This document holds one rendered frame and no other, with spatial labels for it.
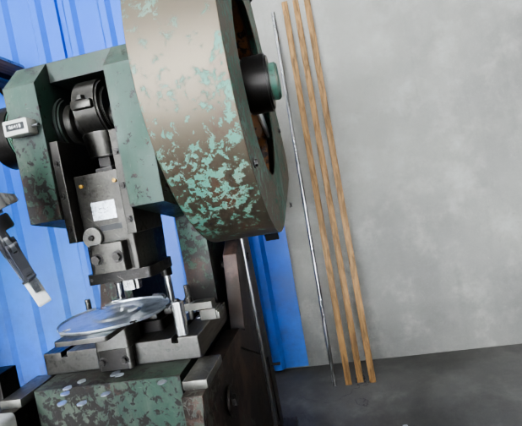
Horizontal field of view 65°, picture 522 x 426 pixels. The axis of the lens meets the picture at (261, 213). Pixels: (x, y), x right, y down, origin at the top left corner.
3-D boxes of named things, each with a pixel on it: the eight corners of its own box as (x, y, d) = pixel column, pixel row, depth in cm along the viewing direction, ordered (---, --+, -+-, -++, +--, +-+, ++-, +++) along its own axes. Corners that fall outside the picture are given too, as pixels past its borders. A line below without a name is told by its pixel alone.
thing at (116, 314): (146, 294, 130) (145, 292, 130) (187, 304, 107) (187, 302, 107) (47, 324, 113) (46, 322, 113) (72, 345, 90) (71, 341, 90)
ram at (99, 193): (133, 271, 108) (112, 161, 107) (83, 279, 110) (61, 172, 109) (159, 259, 125) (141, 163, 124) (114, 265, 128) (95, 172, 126)
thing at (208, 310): (220, 318, 116) (213, 282, 115) (164, 325, 119) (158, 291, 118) (225, 311, 122) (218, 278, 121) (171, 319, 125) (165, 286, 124)
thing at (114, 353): (117, 391, 92) (106, 334, 92) (62, 397, 95) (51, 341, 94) (160, 346, 117) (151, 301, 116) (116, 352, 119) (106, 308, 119)
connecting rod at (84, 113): (118, 193, 110) (93, 67, 108) (77, 202, 112) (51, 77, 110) (150, 192, 130) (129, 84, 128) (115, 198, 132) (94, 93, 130)
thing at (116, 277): (154, 285, 113) (150, 265, 113) (89, 295, 116) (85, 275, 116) (175, 272, 129) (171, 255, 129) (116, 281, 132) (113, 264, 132)
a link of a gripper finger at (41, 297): (35, 275, 99) (36, 275, 99) (51, 299, 101) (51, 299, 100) (23, 283, 98) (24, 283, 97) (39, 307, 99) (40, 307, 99)
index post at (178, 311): (187, 335, 106) (179, 299, 105) (176, 336, 106) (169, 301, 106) (190, 331, 109) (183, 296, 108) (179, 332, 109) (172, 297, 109)
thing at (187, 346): (202, 357, 105) (198, 335, 105) (46, 375, 112) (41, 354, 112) (228, 319, 134) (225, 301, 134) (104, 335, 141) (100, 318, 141)
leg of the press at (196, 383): (276, 668, 90) (202, 270, 85) (226, 667, 92) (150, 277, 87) (298, 423, 181) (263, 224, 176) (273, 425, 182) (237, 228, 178)
